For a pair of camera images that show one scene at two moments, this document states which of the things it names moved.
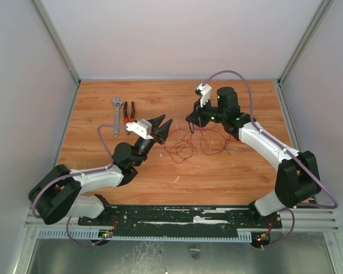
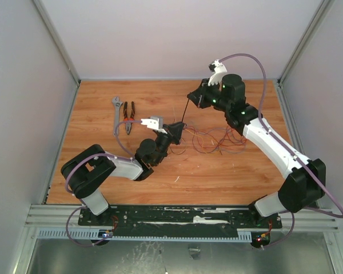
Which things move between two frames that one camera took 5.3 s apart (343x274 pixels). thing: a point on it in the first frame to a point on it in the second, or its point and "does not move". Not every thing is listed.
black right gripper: (194, 116) to (202, 95)
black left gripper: (162, 131) to (174, 132)
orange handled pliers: (126, 119) does not move
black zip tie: (191, 128) to (185, 109)
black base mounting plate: (180, 221) does not move
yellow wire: (222, 142) to (186, 145)
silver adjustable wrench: (118, 104) does not move
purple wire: (215, 153) to (216, 148)
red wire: (203, 146) to (218, 145)
